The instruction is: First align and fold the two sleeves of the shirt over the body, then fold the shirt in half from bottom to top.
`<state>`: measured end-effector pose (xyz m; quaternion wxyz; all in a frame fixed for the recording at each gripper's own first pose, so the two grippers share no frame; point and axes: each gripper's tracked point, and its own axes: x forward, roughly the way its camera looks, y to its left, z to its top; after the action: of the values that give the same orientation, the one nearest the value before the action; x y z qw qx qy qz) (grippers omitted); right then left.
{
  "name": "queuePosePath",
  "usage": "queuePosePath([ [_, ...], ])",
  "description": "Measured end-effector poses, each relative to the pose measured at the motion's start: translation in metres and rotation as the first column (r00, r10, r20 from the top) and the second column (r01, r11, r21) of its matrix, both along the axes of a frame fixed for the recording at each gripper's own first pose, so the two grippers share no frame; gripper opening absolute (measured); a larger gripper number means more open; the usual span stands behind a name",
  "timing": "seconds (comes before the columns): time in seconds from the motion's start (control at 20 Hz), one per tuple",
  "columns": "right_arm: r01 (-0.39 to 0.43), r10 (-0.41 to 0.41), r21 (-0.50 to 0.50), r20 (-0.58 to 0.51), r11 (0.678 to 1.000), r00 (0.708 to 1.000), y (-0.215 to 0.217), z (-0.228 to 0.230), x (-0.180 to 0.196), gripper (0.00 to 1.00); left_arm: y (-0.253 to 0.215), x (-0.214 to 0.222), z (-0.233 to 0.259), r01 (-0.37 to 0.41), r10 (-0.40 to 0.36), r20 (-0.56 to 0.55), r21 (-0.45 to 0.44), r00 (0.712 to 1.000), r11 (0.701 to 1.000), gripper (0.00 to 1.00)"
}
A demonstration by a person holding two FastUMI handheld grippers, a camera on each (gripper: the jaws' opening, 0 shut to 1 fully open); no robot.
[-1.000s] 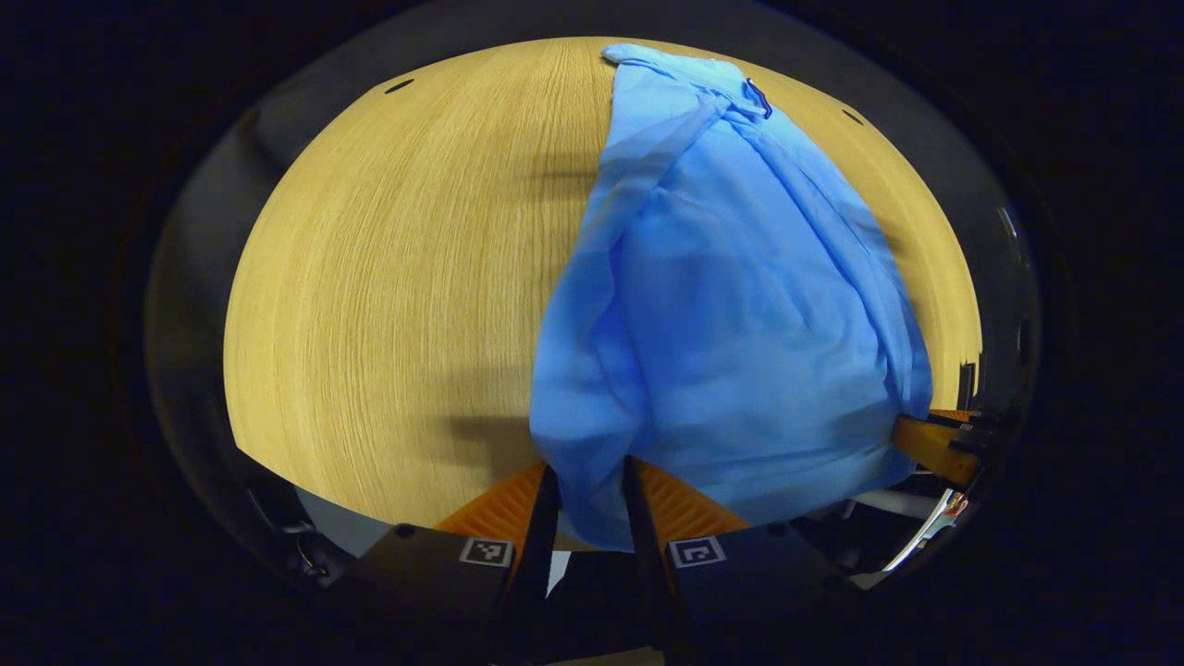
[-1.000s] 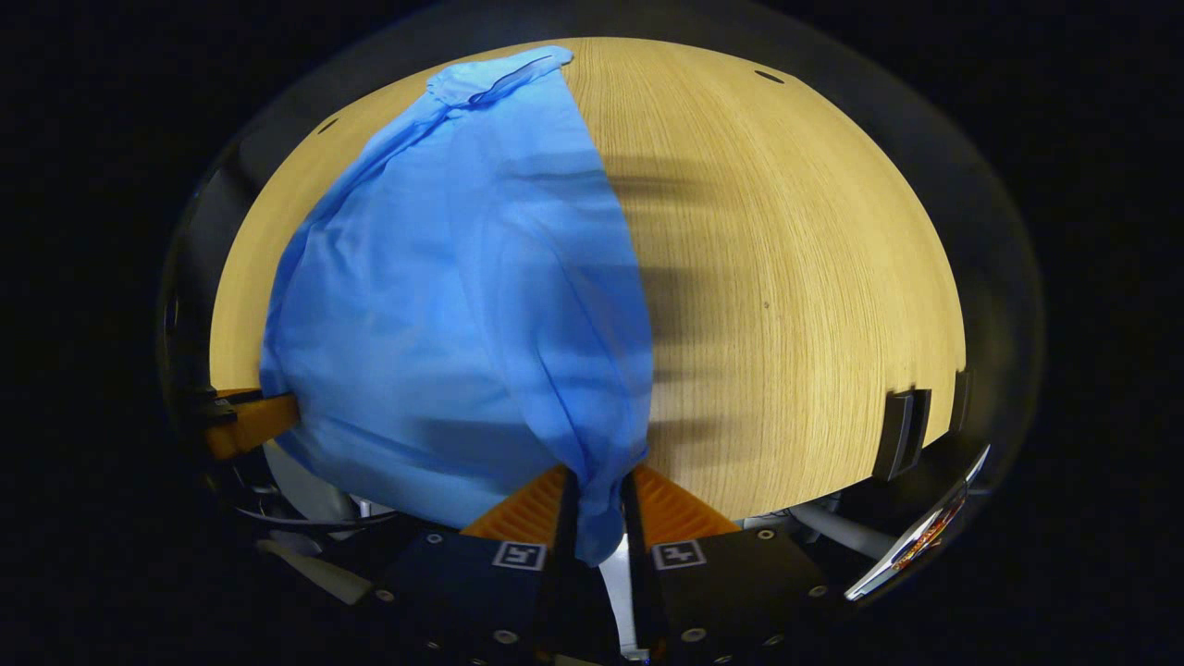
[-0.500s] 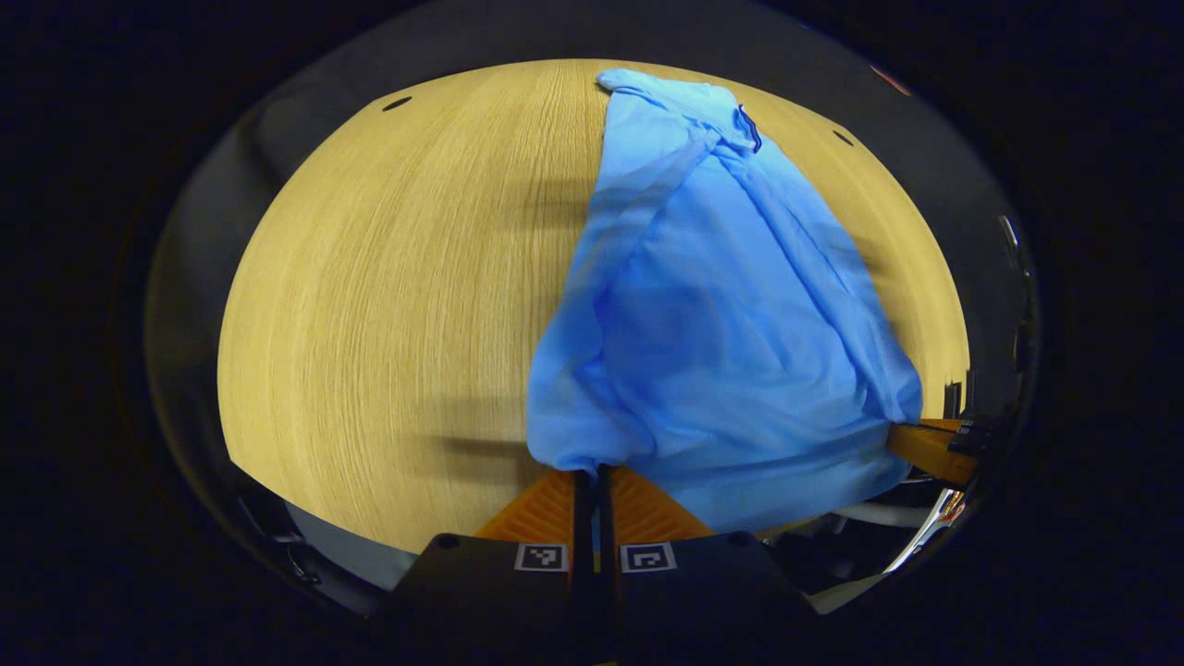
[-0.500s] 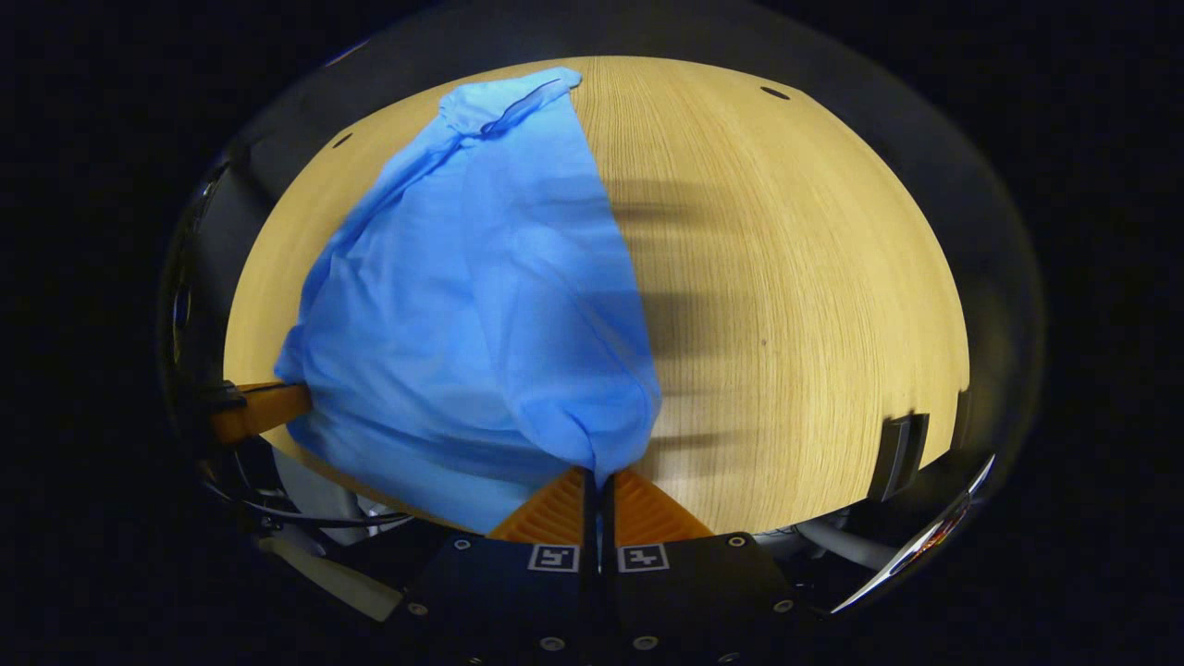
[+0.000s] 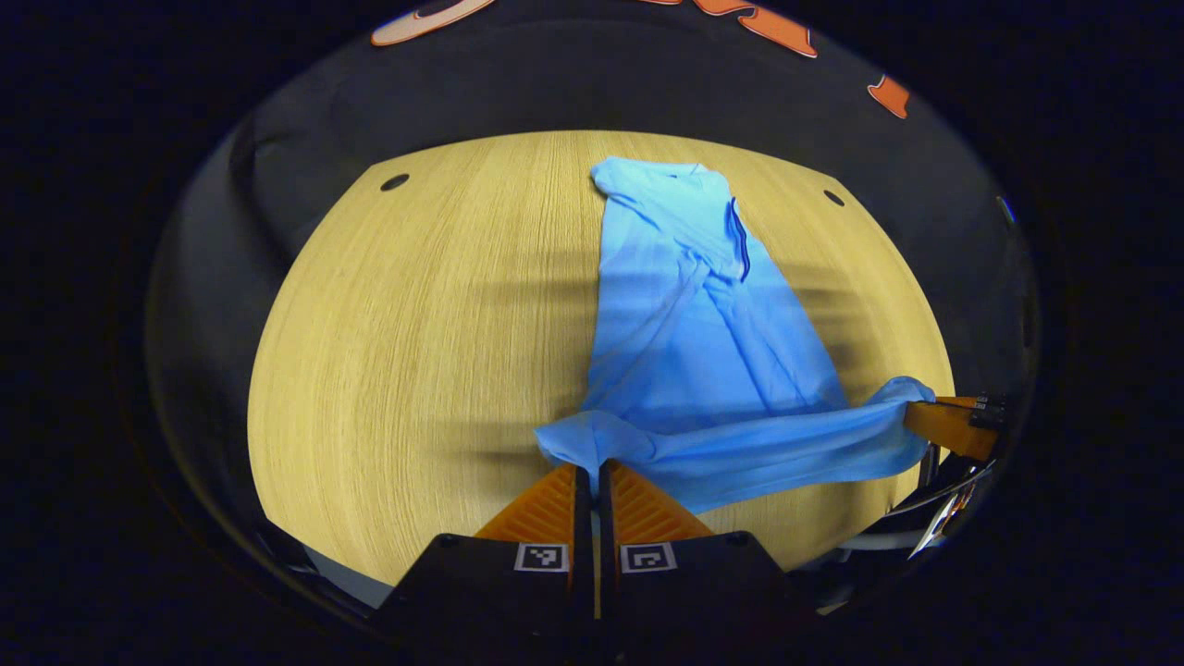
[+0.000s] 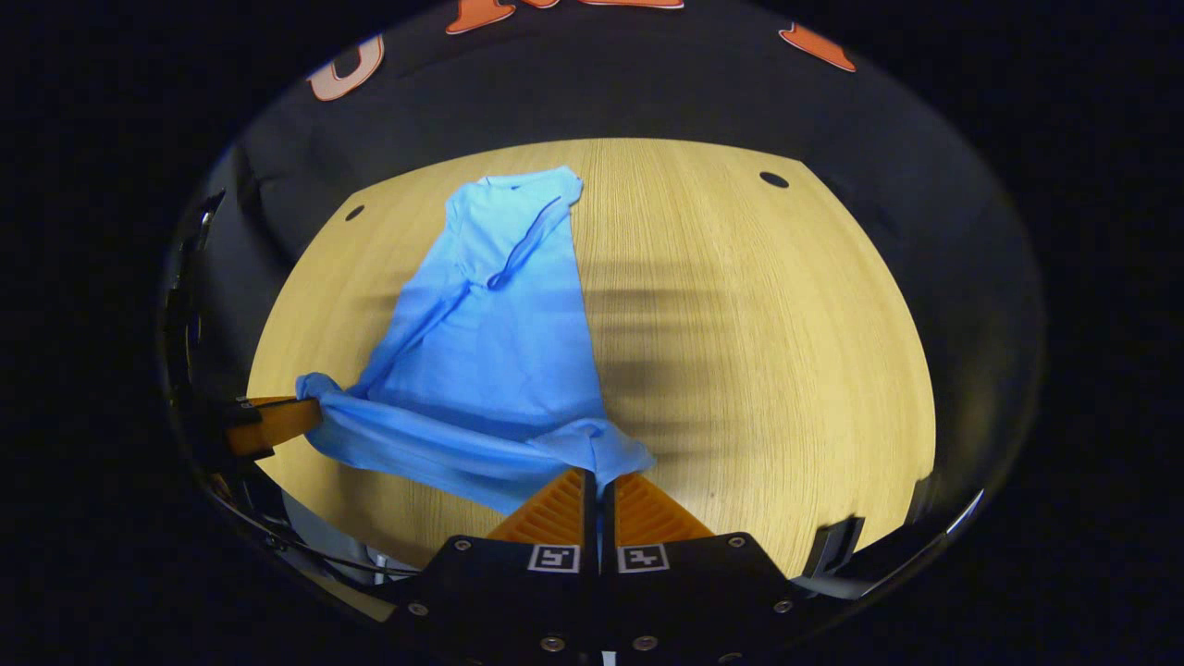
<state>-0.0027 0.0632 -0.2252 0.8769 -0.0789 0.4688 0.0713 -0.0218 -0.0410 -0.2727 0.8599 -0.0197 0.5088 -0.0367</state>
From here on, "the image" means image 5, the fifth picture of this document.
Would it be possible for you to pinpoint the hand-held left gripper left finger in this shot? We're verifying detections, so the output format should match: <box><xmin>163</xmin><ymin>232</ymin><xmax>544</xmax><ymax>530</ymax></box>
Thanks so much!
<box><xmin>374</xmin><ymin>462</ymin><xmax>596</xmax><ymax>641</ymax></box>

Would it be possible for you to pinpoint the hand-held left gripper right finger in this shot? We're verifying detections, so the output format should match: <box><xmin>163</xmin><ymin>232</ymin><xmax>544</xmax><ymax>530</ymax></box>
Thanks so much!
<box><xmin>598</xmin><ymin>459</ymin><xmax>817</xmax><ymax>641</ymax></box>

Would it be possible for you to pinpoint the light blue T-shirt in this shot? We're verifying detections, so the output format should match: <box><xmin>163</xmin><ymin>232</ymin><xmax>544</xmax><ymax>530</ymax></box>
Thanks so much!
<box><xmin>534</xmin><ymin>155</ymin><xmax>938</xmax><ymax>515</ymax></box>

